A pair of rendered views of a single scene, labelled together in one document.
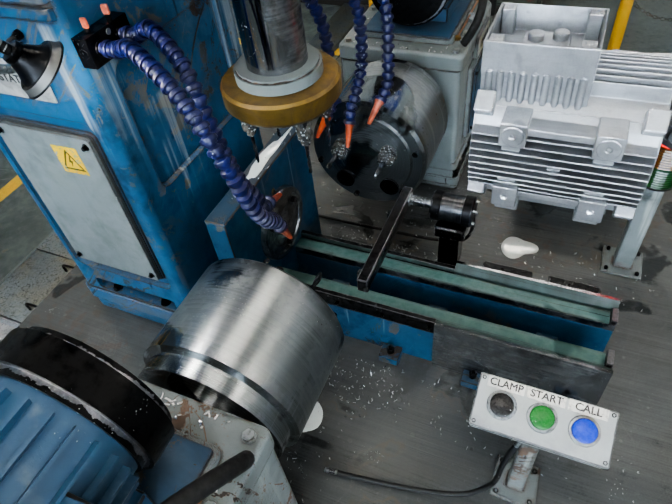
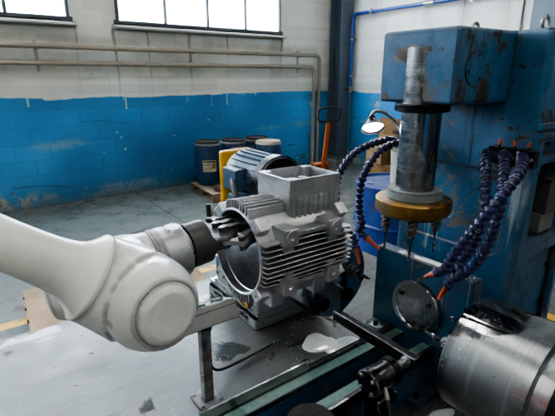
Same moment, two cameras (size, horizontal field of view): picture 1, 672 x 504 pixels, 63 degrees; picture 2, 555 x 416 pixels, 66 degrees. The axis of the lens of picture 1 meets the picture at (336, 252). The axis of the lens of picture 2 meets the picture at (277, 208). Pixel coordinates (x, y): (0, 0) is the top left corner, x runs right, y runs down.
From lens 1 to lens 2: 134 cm
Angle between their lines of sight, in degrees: 94
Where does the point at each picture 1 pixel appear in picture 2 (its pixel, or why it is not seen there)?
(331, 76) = (396, 203)
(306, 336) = not seen: hidden behind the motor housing
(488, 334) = (279, 386)
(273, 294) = not seen: hidden behind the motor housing
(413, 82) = (519, 342)
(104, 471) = (248, 175)
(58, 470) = (249, 166)
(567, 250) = not seen: outside the picture
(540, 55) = (282, 172)
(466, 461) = (235, 388)
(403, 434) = (271, 373)
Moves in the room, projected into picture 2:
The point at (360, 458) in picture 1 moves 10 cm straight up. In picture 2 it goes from (272, 354) to (272, 325)
